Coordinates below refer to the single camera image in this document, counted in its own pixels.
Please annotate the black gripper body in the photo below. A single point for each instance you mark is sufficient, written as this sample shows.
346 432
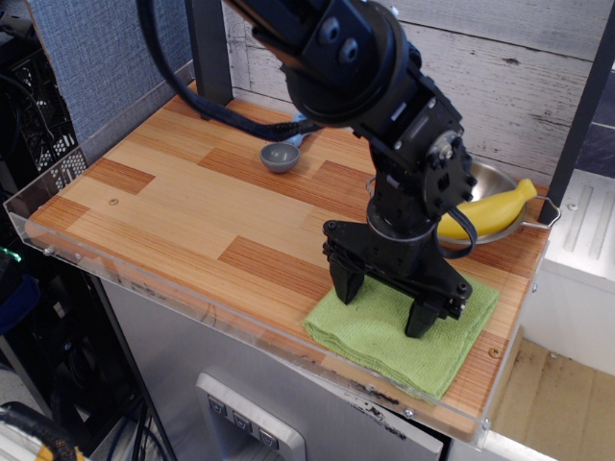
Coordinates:
415 267

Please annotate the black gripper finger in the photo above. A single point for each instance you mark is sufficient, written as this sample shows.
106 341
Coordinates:
422 315
348 275

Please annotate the green towel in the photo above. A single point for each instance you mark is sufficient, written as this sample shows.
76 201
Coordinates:
371 332

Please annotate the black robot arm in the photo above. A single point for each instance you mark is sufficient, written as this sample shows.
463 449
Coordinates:
348 64

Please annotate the wooden shelf with acrylic rim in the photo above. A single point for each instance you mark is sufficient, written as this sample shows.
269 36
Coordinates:
183 212

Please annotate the yellow plastic squash toy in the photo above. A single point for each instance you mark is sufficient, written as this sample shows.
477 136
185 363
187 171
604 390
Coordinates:
489 215

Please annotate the grey blue ice cream scoop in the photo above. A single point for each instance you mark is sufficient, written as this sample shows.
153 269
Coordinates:
281 157

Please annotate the white toy sink unit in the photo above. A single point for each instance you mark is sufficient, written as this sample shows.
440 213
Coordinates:
570 307

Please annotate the stainless toy fridge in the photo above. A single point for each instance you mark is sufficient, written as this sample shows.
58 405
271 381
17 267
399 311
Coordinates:
208 389

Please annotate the black plastic crate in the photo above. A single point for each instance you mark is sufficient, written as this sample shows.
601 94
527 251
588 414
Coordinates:
37 134

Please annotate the steel two-handled pan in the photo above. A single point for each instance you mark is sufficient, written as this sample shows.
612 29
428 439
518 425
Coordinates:
495 192

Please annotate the dark grey right post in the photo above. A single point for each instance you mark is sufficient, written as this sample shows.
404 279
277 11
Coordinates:
587 34

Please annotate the dark grey post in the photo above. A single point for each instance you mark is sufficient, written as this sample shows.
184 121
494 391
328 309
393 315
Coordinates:
209 49
587 34

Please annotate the dark grey left post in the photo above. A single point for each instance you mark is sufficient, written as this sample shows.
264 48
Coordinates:
209 49

